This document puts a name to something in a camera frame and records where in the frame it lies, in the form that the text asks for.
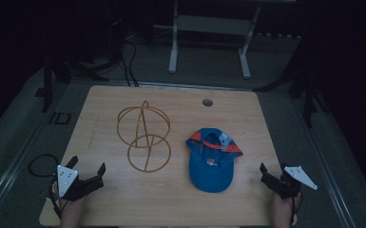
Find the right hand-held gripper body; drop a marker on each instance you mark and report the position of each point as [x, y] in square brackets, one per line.
[286, 185]

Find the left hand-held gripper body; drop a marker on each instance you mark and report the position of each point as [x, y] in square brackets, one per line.
[76, 186]

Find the blue cap with orange trim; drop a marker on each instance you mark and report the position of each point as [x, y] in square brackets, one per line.
[210, 171]

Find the person's left hand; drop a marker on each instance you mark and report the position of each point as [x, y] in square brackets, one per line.
[73, 212]

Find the person's right hand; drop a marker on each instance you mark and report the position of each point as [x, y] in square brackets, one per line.
[283, 212]

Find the black tripod stand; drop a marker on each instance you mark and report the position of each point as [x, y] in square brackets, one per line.
[309, 98]
[47, 85]

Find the white metal stand frame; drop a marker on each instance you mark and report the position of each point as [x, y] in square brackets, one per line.
[214, 25]

